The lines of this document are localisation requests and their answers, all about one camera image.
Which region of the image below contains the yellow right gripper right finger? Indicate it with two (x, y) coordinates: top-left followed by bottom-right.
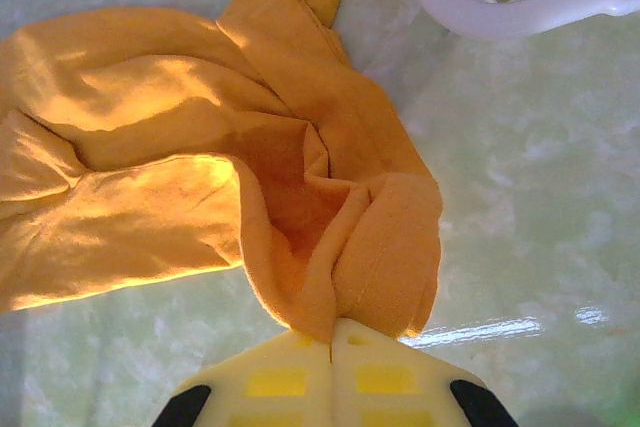
(329, 319), (519, 427)

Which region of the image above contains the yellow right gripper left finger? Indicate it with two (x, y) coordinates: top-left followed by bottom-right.
(152, 329), (334, 427)

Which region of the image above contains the yellow t-shirt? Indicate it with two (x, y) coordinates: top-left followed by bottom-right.
(0, 0), (445, 344)

